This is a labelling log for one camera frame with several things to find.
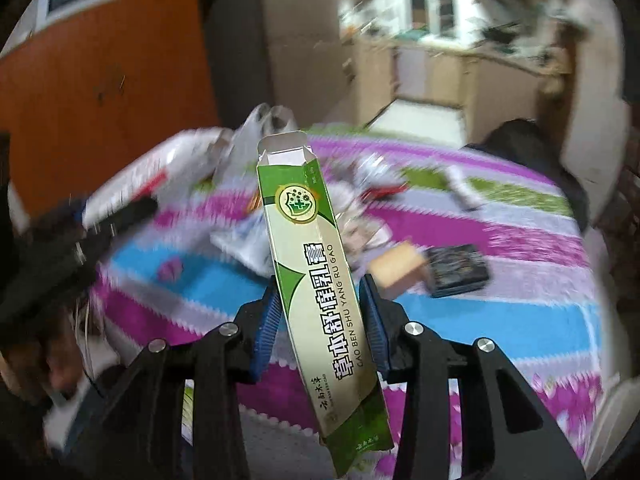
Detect gold cigarette pack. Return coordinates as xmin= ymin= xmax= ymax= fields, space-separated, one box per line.
xmin=372 ymin=241 xmax=427 ymax=297

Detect person's left hand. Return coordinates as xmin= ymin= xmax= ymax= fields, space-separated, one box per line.
xmin=5 ymin=310 xmax=93 ymax=406

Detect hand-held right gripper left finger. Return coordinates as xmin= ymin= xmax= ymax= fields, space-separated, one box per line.
xmin=75 ymin=280 xmax=282 ymax=480

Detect white plastic bag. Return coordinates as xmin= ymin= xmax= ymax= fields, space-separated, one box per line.
xmin=215 ymin=103 xmax=296 ymax=181

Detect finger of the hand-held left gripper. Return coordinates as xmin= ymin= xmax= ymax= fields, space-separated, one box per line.
xmin=75 ymin=195 xmax=160 ymax=247

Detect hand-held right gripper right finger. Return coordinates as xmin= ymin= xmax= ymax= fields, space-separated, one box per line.
xmin=357 ymin=274 xmax=588 ymax=480

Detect black chair back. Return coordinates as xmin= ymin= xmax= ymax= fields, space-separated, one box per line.
xmin=460 ymin=119 xmax=591 ymax=231

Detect orange wooden cabinet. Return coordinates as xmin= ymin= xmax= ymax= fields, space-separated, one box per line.
xmin=0 ymin=0 xmax=223 ymax=216

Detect beige refrigerator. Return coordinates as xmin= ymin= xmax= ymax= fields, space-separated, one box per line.
xmin=207 ymin=0 xmax=346 ymax=127

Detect green and white carton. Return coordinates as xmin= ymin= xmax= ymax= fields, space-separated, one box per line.
xmin=256 ymin=131 xmax=393 ymax=478

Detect beige kitchen cabinets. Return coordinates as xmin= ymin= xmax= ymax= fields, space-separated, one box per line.
xmin=340 ymin=35 xmax=571 ymax=136

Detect black cigarette box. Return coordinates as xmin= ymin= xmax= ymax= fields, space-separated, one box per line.
xmin=425 ymin=244 xmax=493 ymax=297

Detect crumpled printed wrapper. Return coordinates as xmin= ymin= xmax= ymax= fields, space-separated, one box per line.
xmin=340 ymin=210 xmax=396 ymax=257

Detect striped floral tablecloth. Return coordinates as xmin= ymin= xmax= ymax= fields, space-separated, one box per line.
xmin=75 ymin=127 xmax=608 ymax=480

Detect white and red snack wrapper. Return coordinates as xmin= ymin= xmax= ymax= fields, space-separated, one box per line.
xmin=350 ymin=155 xmax=408 ymax=203

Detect white snack bag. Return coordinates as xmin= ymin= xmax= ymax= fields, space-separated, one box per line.
xmin=82 ymin=127 xmax=236 ymax=226

